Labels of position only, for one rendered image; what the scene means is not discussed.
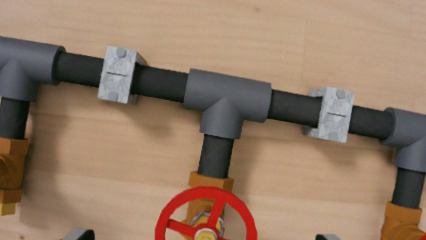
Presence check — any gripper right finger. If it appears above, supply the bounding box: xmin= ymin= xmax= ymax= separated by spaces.
xmin=315 ymin=234 xmax=341 ymax=240

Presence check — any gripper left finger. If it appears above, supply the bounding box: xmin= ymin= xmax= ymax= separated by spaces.
xmin=60 ymin=228 xmax=95 ymax=240

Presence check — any black pipe manifold with grey fittings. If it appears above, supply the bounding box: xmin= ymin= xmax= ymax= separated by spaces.
xmin=0 ymin=36 xmax=426 ymax=240

